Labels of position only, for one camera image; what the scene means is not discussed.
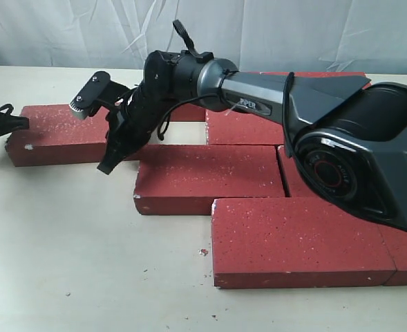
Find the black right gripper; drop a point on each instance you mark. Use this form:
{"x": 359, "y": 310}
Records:
{"x": 130, "y": 128}

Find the red brick second row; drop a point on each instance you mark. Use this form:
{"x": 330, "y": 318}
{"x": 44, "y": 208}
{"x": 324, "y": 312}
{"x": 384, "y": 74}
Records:
{"x": 232, "y": 128}

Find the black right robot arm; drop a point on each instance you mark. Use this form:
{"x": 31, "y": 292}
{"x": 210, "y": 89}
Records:
{"x": 347, "y": 137}

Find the red brick third row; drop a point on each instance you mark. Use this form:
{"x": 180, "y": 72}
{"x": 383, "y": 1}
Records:
{"x": 292, "y": 181}

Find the red brick front row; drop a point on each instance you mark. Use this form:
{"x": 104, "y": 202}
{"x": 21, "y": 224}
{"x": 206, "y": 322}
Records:
{"x": 294, "y": 243}

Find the white backdrop curtain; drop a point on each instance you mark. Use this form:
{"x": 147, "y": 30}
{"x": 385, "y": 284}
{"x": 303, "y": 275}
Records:
{"x": 337, "y": 36}

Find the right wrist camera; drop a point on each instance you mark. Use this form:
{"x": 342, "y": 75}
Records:
{"x": 99, "y": 91}

